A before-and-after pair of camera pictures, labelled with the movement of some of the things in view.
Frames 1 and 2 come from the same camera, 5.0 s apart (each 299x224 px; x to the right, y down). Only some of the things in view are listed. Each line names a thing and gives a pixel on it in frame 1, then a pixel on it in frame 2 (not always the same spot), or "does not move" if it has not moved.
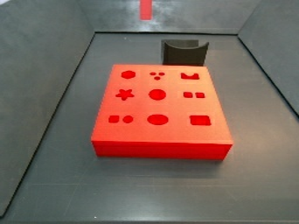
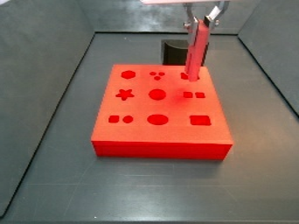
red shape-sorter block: x=161 y=112 does not move
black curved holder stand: x=183 y=52 does not move
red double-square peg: x=144 y=10 → x=196 y=57
